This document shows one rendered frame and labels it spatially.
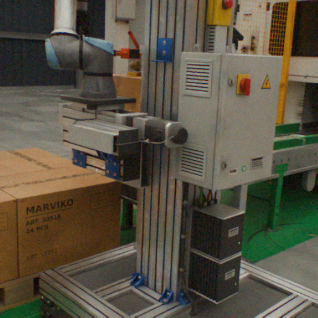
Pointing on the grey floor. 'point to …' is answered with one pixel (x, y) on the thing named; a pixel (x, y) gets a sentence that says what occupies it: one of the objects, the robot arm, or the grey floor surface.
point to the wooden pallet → (18, 291)
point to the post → (240, 197)
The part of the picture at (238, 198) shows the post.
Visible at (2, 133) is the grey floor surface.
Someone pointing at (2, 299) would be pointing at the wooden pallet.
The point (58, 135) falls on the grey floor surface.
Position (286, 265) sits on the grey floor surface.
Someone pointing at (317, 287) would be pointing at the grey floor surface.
